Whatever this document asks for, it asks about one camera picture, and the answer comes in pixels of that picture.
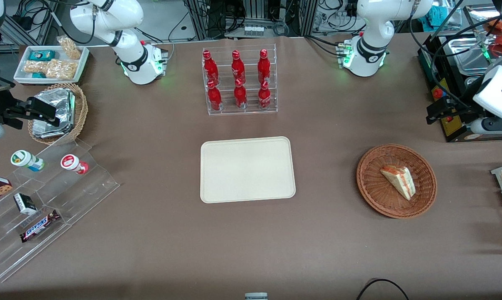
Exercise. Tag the clear acrylic stepped stand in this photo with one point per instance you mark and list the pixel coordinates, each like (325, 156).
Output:
(80, 187)

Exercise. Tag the green capped yogurt bottle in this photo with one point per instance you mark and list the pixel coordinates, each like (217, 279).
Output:
(26, 160)

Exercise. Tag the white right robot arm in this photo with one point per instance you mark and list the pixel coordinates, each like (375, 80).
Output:
(113, 25)

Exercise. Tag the red emergency stop button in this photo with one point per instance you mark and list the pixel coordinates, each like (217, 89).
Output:
(437, 93)

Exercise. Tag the teal snack box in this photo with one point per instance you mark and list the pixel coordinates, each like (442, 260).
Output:
(41, 55)

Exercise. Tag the red capped yogurt bottle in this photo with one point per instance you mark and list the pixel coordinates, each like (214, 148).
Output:
(73, 163)

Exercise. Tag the clear acrylic bottle rack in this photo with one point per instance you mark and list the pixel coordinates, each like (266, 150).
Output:
(251, 110)

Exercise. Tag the triangle sandwich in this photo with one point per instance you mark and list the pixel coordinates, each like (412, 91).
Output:
(399, 179)

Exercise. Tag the Snickers chocolate bar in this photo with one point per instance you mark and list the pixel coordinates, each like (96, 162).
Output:
(39, 226)

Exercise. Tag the light tan wicker basket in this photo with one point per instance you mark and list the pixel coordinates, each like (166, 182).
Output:
(81, 110)

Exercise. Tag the clear bag of peanuts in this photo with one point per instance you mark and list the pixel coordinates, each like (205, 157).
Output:
(69, 48)

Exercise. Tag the large clear bag of crackers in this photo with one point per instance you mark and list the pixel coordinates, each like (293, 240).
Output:
(62, 69)

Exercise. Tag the orange bag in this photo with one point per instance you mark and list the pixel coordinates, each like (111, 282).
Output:
(501, 43)

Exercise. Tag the small teal packet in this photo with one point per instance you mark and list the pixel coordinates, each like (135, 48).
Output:
(38, 75)

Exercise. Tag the red cola bottle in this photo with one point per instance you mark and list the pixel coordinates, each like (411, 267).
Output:
(210, 68)
(240, 96)
(264, 68)
(238, 68)
(214, 99)
(264, 98)

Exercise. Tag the grey object at table edge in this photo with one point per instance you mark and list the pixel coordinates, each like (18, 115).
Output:
(256, 296)

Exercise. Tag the stainless steel tray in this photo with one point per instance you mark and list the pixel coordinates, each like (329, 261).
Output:
(468, 54)

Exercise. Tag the brown round wicker basket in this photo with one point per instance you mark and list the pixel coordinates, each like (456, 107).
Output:
(372, 187)

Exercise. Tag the silver foil wrapped package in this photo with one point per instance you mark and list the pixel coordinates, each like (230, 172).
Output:
(61, 106)

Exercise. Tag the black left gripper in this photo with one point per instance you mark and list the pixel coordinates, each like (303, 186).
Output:
(460, 110)

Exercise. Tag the beige plastic tray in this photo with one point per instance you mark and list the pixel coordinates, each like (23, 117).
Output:
(247, 171)

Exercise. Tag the small black white carton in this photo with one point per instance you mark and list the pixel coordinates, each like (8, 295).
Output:
(25, 203)

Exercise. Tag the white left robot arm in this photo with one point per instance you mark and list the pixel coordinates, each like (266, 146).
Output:
(372, 37)

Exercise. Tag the white rectangular snack tray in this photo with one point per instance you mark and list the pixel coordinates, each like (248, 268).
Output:
(23, 56)

